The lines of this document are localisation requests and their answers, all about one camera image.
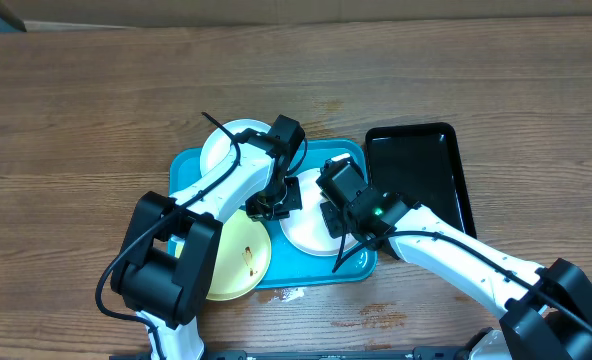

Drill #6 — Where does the white plate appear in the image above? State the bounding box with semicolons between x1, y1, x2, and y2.
280;168;341;256
200;119;270;175

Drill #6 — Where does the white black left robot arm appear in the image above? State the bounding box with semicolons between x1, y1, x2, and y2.
98;124;306;359

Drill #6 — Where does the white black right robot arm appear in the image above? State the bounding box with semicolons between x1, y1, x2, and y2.
323;191;592;359

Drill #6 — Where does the teal plastic tray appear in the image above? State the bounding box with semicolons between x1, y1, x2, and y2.
169;139;378;289

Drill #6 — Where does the black plastic tray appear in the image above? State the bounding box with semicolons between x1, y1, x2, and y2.
365;122;477;237

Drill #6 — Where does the yellow plate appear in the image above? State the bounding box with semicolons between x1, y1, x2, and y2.
175;208;273;302

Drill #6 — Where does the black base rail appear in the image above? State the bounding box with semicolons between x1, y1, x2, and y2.
109;345;470;360

